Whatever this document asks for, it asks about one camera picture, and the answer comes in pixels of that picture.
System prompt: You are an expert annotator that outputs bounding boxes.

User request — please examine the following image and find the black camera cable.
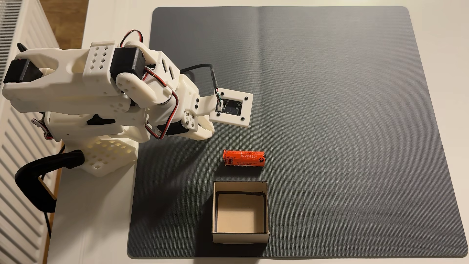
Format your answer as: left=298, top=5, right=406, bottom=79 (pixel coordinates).
left=179, top=64, right=220, bottom=97

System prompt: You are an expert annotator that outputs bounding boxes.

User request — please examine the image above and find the white radiator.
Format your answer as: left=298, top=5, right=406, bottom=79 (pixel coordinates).
left=0, top=0, right=63, bottom=264

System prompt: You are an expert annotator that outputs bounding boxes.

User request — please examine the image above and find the red candy roll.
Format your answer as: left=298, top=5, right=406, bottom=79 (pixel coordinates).
left=223, top=149, right=266, bottom=168

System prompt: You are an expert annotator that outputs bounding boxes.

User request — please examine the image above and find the white square camera mount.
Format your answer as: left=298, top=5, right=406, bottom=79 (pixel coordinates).
left=200, top=87, right=254, bottom=128

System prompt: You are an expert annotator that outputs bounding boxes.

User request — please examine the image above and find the grey textured mat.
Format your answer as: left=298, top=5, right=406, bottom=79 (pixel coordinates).
left=127, top=5, right=469, bottom=259

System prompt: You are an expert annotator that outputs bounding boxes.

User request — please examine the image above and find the open cardboard box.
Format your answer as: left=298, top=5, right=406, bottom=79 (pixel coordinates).
left=211, top=180, right=270, bottom=245

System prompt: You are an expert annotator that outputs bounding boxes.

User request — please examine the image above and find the red black servo cable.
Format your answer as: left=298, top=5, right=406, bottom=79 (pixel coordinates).
left=144, top=67, right=181, bottom=141
left=119, top=29, right=144, bottom=48

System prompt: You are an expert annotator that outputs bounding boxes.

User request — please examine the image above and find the black table clamp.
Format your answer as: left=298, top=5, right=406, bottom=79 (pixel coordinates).
left=15, top=150, right=85, bottom=213

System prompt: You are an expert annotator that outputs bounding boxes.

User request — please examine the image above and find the thin black power cable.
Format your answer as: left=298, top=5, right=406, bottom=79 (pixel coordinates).
left=38, top=145, right=66, bottom=241

